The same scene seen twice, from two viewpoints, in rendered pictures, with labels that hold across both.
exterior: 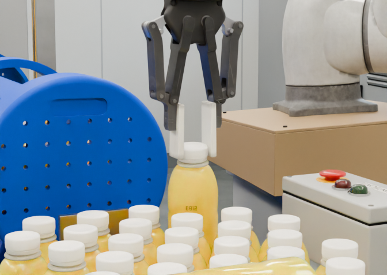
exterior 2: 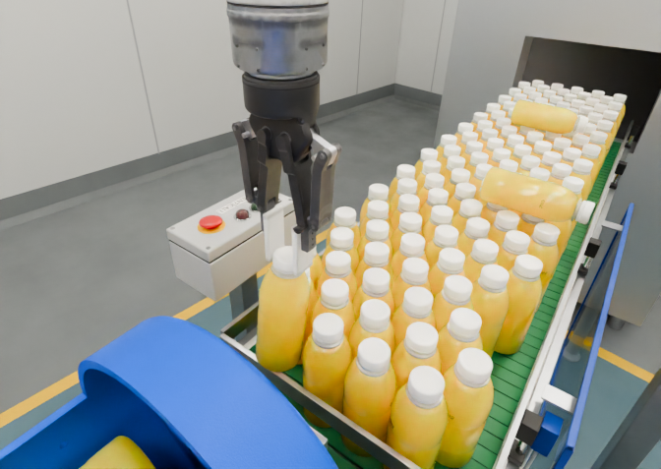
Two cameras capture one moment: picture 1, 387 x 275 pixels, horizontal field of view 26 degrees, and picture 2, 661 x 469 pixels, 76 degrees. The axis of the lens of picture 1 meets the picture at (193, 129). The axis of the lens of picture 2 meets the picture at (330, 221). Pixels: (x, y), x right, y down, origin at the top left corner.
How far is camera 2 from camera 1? 1.30 m
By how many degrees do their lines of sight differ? 110
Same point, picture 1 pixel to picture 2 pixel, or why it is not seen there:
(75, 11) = not seen: outside the picture
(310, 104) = not seen: outside the picture
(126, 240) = (422, 292)
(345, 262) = (377, 205)
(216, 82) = (275, 186)
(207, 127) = (277, 232)
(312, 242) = (251, 264)
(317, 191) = (252, 227)
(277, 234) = (347, 235)
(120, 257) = (458, 279)
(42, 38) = not seen: outside the picture
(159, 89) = (328, 211)
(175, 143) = (307, 256)
